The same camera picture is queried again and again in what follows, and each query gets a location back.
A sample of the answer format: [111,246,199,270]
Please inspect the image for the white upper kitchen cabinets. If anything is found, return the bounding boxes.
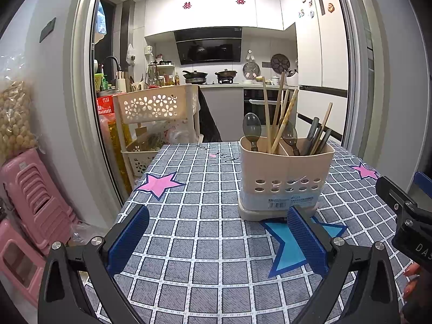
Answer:
[144,0,298,38]

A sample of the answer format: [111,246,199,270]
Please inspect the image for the round hanging steamer plate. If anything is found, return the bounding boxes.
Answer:
[242,61,261,81]

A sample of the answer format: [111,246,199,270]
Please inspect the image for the gas stove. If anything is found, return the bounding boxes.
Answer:
[185,77,237,85]

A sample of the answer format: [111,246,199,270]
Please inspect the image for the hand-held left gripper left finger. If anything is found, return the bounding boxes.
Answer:
[37,204,151,324]

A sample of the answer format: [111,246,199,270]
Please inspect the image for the pink plastic stool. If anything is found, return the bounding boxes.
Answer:
[0,218,46,308]

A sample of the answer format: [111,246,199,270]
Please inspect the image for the light blue hanging cloth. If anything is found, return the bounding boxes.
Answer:
[96,2,109,36]

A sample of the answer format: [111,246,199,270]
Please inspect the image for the blue star sticker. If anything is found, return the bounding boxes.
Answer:
[261,214,348,279]

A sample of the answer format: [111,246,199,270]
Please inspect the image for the black kitchen faucet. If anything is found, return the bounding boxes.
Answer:
[101,56,123,75]

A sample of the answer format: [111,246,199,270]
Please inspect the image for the white refrigerator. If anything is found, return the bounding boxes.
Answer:
[293,0,350,146]

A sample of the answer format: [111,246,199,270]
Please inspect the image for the black built-in oven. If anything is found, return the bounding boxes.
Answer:
[243,88,298,120]

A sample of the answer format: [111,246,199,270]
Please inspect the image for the white spice rack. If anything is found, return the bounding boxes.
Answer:
[146,61,177,86]

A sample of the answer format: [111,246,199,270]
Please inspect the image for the beige flower-cutout storage cart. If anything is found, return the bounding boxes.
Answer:
[112,84,203,178]

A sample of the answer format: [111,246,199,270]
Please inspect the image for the clear bag of beige pellets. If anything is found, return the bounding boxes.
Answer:
[0,56,39,166]

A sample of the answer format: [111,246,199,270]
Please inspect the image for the black wok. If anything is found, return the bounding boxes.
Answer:
[182,70,209,81]

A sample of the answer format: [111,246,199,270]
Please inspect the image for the dark wall switch panel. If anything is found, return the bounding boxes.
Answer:
[39,18,57,43]

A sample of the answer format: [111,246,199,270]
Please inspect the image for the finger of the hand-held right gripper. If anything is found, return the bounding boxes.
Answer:
[375,175,419,217]
[413,171,432,193]

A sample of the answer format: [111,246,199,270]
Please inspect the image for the large yellow oil bottle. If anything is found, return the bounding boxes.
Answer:
[99,115,134,193]

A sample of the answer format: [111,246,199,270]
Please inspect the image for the dark round flower-pattern pan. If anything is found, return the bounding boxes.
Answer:
[271,53,291,74]

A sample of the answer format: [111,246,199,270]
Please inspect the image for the grey kitchen counter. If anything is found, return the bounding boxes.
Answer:
[199,83,299,142]

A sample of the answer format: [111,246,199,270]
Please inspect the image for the person's right hand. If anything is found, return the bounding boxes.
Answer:
[401,263,422,302]

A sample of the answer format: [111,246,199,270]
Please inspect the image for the clear plastic bags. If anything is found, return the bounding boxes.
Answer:
[135,120,198,149]

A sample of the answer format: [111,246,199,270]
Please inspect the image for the stack of pink plastic stools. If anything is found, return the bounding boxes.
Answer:
[0,148,82,254]

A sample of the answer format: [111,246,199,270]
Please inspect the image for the black hanging cloth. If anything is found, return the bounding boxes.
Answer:
[197,86,222,143]

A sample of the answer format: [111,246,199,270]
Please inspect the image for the patterned wooden chopstick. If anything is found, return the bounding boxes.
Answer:
[271,88,300,154]

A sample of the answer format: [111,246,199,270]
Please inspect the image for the grey checked tablecloth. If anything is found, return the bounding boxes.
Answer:
[67,140,416,324]

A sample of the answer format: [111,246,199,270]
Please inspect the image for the pink star sticker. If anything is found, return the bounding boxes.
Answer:
[135,172,185,200]
[349,162,380,181]

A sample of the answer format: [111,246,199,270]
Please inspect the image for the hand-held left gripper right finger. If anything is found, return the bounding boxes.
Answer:
[286,206,400,324]

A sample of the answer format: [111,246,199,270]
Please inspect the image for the black range hood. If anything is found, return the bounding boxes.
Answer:
[173,27,244,65]

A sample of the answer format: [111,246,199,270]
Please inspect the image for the beige plastic utensil holder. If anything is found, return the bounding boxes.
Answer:
[237,136,335,221]

